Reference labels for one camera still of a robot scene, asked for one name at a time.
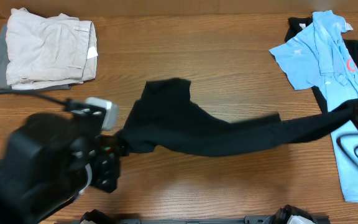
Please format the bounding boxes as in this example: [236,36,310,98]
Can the folded beige shorts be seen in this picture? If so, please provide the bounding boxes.
[6,8,98,90]

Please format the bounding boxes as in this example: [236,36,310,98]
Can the black logo t-shirt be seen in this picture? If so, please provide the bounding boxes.
[284,17,358,113]

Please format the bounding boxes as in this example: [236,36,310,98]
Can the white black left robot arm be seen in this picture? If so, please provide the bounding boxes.
[0,113,127,223]

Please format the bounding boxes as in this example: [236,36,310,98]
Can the plain black t-shirt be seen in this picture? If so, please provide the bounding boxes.
[116,78,358,157]

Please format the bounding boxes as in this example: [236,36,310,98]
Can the light blue t-shirt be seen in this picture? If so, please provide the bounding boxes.
[270,11,358,203]

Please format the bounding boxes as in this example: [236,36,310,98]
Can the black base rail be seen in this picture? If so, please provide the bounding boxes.
[54,214,332,224]

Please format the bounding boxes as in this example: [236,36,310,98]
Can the folded grey garment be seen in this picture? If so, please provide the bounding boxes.
[0,24,71,91]

